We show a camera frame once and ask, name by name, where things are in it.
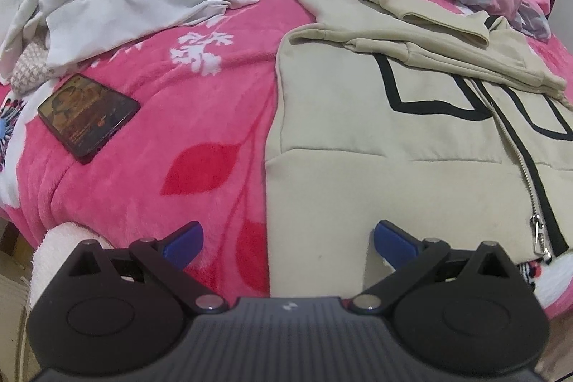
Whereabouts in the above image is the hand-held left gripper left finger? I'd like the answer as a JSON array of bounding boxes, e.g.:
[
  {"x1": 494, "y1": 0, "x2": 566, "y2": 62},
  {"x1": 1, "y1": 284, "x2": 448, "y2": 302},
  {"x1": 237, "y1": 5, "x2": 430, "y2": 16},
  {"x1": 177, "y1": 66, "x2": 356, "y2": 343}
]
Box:
[{"x1": 63, "y1": 221, "x2": 229, "y2": 315}]

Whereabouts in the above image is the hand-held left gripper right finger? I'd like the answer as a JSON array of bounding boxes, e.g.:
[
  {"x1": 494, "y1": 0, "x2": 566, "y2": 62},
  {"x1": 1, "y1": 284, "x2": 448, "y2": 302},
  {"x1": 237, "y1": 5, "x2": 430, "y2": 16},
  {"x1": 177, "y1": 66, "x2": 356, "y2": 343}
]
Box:
[{"x1": 349, "y1": 220, "x2": 517, "y2": 315}]

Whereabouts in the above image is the beige zip jacket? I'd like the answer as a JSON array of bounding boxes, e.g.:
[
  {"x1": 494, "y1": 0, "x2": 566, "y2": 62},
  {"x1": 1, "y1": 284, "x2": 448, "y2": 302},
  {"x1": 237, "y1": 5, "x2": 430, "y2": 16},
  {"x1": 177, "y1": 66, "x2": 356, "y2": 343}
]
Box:
[{"x1": 264, "y1": 0, "x2": 573, "y2": 300}]

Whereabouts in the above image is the white fluffy rug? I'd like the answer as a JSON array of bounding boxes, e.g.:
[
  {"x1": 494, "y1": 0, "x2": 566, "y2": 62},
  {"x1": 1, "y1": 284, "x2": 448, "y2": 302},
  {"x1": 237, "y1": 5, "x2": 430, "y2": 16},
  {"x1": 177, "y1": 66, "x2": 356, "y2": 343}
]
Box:
[{"x1": 28, "y1": 222, "x2": 112, "y2": 311}]

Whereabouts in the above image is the pink floral fleece blanket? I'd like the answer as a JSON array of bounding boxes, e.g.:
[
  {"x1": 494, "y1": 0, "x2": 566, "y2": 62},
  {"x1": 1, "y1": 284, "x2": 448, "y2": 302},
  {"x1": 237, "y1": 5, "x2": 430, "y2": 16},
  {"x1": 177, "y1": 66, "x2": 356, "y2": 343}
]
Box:
[{"x1": 0, "y1": 0, "x2": 573, "y2": 320}]

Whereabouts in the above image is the black smartphone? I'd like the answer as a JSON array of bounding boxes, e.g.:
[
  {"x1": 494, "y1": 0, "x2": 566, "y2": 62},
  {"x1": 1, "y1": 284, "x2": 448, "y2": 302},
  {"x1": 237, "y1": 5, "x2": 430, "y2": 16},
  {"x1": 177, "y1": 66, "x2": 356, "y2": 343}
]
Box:
[{"x1": 37, "y1": 73, "x2": 141, "y2": 164}]

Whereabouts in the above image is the pink knit cloth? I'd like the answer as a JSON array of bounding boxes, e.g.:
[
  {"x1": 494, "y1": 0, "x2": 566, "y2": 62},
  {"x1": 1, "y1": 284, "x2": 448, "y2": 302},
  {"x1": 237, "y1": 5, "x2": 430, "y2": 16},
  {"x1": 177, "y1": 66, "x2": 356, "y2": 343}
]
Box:
[{"x1": 10, "y1": 42, "x2": 57, "y2": 93}]

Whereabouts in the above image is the white garment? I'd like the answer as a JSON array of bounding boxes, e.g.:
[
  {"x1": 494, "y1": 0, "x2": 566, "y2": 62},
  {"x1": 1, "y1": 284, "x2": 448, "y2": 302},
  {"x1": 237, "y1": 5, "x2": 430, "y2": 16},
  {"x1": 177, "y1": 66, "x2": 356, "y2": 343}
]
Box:
[{"x1": 0, "y1": 0, "x2": 283, "y2": 78}]

